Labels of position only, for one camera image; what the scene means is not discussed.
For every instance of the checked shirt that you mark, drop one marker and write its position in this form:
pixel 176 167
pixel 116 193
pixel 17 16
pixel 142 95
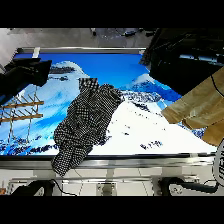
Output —
pixel 90 116

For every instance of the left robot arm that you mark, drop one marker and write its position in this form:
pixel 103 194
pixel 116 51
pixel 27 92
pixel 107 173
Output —
pixel 26 75

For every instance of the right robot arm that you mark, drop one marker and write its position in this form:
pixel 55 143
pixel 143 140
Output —
pixel 218 163

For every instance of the black garment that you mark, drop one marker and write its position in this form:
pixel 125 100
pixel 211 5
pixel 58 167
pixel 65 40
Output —
pixel 186 73

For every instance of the tan garment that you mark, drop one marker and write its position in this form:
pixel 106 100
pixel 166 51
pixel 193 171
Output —
pixel 200 106

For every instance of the silver frame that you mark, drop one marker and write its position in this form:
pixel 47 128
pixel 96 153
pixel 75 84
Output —
pixel 133 163

